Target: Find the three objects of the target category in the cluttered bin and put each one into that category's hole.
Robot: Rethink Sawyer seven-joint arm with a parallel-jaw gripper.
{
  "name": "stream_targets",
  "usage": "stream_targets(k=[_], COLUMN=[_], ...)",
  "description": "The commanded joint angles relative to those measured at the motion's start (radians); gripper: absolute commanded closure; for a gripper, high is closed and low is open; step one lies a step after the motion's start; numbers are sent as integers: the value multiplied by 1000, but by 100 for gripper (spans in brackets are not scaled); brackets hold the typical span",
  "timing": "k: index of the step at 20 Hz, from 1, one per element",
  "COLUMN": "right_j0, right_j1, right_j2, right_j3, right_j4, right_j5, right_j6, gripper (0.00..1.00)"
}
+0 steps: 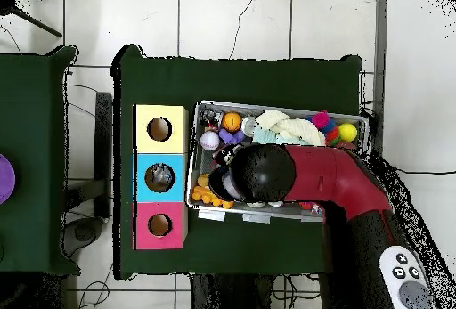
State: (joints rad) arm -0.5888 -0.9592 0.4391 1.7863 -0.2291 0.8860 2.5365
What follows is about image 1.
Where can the white ball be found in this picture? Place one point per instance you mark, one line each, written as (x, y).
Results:
(209, 141)

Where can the pink spiky ball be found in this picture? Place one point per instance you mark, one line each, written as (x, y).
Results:
(320, 119)

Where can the green side table cloth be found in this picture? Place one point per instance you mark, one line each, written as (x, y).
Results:
(43, 95)

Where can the cream yellow cloth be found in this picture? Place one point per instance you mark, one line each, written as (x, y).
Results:
(292, 127)

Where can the wooden box with three holes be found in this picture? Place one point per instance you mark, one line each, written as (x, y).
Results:
(142, 151)

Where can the purple disc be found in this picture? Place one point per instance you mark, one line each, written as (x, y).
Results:
(6, 178)

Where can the silver can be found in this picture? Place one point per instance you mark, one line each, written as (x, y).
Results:
(249, 125)

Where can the small orange basketball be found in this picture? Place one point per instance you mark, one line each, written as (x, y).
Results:
(232, 121)

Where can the mint green cloth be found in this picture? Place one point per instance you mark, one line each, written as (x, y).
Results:
(265, 136)

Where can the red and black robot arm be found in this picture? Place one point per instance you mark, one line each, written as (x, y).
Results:
(335, 177)

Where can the clear mesh bin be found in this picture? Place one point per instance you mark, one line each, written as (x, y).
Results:
(214, 215)

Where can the orange rubber toy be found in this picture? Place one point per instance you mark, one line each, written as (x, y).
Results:
(203, 193)

